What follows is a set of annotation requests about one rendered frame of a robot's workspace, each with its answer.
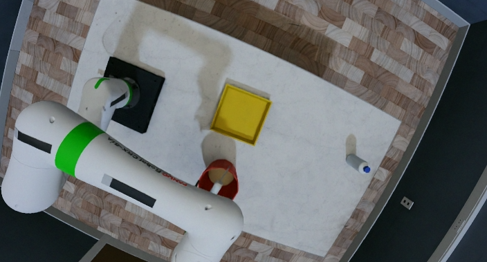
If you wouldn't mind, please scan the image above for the yellow square tray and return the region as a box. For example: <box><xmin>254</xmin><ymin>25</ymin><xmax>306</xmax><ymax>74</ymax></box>
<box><xmin>210</xmin><ymin>84</ymin><xmax>273</xmax><ymax>146</ymax></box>

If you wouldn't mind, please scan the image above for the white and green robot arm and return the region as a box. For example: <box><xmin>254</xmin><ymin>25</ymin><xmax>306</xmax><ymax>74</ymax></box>
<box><xmin>1</xmin><ymin>75</ymin><xmax>244</xmax><ymax>262</ymax></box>

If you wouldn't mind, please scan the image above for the grey bottle with blue cap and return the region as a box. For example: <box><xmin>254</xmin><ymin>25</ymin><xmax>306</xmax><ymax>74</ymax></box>
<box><xmin>346</xmin><ymin>154</ymin><xmax>370</xmax><ymax>174</ymax></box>

